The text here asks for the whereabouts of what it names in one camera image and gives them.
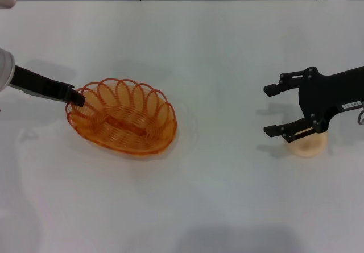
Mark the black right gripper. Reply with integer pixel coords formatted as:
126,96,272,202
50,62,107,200
263,65,364,144

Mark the round pale bread bun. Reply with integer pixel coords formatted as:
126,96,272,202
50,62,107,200
288,131,328,159

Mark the orange woven plastic basket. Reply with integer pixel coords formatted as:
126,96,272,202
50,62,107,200
65,78,179,159

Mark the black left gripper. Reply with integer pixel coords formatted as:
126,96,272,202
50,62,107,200
9,65,87,108

